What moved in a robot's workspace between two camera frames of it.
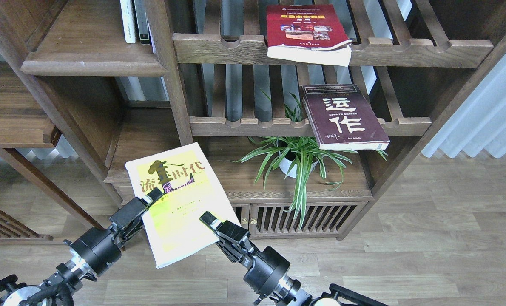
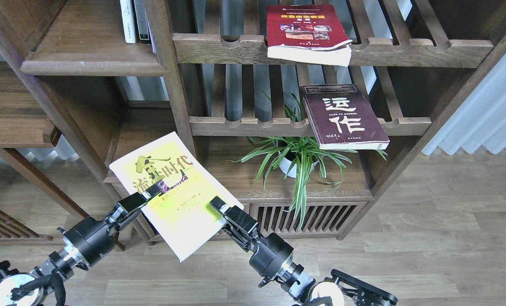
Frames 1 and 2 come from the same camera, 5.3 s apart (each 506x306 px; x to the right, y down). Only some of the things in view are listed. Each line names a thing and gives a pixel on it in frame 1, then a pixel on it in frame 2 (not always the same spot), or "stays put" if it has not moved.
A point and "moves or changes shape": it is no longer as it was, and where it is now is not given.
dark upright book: [141, 21] stays put
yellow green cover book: [172, 223] moves or changes shape
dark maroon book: [342, 118] stays put
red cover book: [309, 34] stays put
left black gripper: [100, 249] to [92, 241]
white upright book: [128, 21] stays put
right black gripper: [266, 270] to [272, 255]
